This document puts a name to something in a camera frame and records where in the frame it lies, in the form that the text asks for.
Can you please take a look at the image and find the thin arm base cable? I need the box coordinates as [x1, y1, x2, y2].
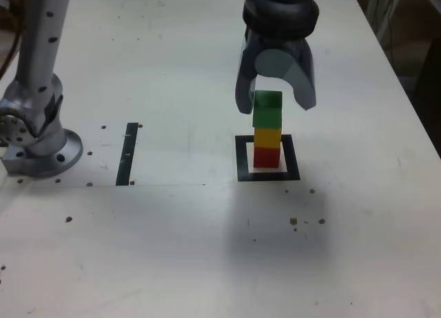
[0, 28, 23, 83]

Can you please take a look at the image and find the pale cable bundle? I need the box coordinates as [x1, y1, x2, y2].
[365, 0, 407, 45]

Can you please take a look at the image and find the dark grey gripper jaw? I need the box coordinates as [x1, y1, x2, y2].
[234, 36, 263, 116]

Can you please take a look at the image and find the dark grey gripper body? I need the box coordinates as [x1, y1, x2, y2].
[245, 30, 307, 55]

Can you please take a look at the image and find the black tape strip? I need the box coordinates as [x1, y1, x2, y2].
[115, 122, 139, 187]

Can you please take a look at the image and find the yellow cube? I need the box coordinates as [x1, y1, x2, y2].
[254, 127, 282, 149]

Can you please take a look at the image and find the black tape square outline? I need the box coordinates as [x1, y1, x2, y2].
[234, 134, 301, 183]

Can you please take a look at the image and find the brown cardboard box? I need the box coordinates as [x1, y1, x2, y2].
[0, 0, 27, 32]

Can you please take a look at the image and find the green cube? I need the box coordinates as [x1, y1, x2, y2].
[252, 90, 284, 130]

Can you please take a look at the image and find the red cube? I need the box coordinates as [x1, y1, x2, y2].
[254, 146, 280, 169]

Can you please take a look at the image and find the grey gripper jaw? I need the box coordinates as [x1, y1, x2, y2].
[254, 41, 318, 112]

